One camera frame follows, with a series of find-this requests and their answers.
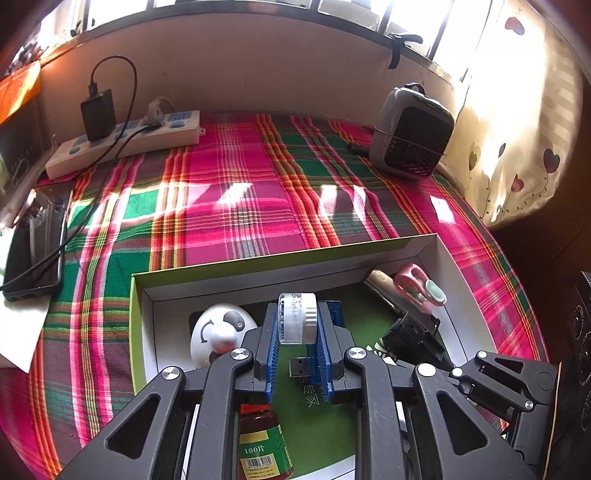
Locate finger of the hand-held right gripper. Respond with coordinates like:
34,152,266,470
449,350,558,416
382,314,446,370

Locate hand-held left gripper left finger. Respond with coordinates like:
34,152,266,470
58,301,283,480

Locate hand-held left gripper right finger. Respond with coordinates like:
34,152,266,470
316,300,539,480

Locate white round usb lamp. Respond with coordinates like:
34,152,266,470
277,291,320,380

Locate green and white cardboard box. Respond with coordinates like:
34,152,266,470
129,233,485,480

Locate brown medicine bottle red cap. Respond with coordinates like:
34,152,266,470
238,404,296,480

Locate white panda figure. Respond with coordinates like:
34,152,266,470
190,303,259,370

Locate pink clip with round button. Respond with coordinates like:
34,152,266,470
392,263,448,308

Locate black patterned object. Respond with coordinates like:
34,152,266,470
549,271,591,462

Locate pink green plaid blanket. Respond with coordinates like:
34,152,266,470
0,111,550,480

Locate small grey space heater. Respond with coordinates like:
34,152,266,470
369,83,455,178

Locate cream heart print curtain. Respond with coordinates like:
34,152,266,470
438,0,585,229

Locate white power strip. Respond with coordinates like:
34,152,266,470
45,109,206,181

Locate white paper sheet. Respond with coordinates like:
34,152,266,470
0,226,54,370

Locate black smartphone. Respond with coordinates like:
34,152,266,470
2,185,75,303

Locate white plug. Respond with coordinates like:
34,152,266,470
143,96,178,125

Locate black power adapter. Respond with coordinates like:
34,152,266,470
81,89,116,142

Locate orange box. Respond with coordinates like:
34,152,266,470
0,60,42,125

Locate black charging cable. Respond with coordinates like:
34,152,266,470
2,55,139,296

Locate window with dark frame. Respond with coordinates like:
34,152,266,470
69,0,490,61

